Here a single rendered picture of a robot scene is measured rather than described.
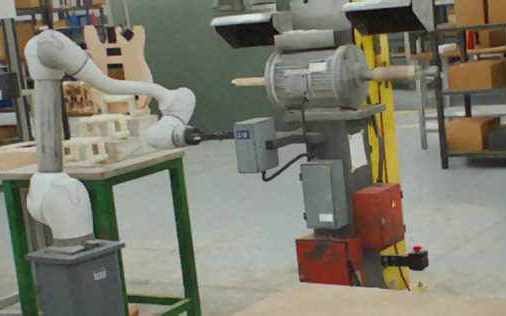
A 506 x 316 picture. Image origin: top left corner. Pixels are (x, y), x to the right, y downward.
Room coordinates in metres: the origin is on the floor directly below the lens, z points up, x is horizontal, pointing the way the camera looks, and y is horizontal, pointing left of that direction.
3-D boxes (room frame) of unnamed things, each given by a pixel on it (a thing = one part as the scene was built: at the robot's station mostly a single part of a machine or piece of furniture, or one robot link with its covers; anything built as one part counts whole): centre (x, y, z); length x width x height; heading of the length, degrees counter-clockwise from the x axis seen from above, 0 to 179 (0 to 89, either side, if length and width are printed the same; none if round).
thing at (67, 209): (4.40, 1.01, 0.87); 0.18 x 0.16 x 0.22; 33
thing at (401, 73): (4.46, -0.32, 1.25); 0.18 x 0.06 x 0.06; 59
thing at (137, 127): (5.35, 0.91, 1.02); 0.27 x 0.15 x 0.17; 58
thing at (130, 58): (5.35, 0.91, 1.33); 0.35 x 0.04 x 0.40; 57
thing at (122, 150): (5.22, 0.99, 0.98); 0.27 x 0.16 x 0.09; 58
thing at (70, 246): (4.38, 0.99, 0.73); 0.22 x 0.18 x 0.06; 51
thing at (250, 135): (4.48, 0.19, 0.99); 0.24 x 0.21 x 0.26; 59
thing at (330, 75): (4.64, -0.01, 1.25); 0.41 x 0.27 x 0.26; 59
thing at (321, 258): (4.47, 0.02, 0.49); 0.25 x 0.12 x 0.37; 59
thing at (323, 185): (4.48, 0.02, 0.93); 0.15 x 0.10 x 0.55; 59
